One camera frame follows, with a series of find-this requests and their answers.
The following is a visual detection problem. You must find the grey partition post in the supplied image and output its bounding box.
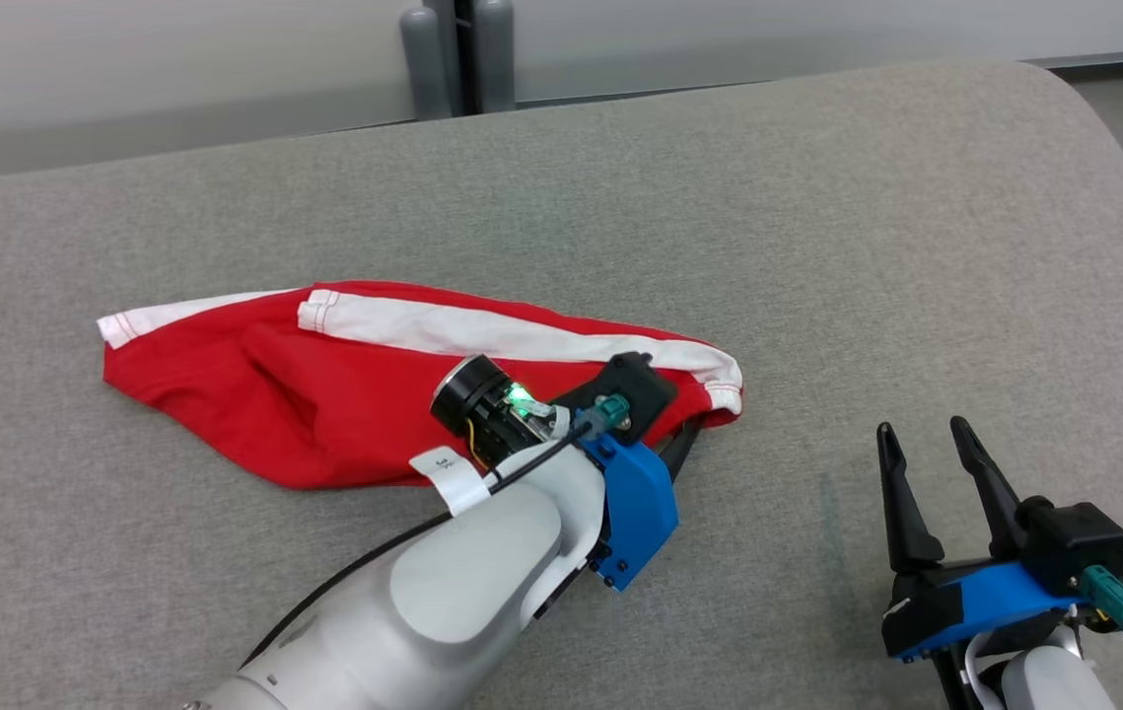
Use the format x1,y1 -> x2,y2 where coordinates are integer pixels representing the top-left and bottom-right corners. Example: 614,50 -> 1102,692
399,0 -> 519,122

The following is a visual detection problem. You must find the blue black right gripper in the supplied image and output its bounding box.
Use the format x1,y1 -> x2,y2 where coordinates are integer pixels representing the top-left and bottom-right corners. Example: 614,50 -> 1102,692
876,415 -> 1090,663

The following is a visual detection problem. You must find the red and white garment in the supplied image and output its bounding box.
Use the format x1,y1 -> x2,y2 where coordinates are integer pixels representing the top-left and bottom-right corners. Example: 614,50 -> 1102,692
96,280 -> 745,491

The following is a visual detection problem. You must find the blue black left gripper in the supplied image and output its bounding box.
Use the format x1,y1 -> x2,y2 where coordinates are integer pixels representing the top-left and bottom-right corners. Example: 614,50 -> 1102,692
574,416 -> 706,594

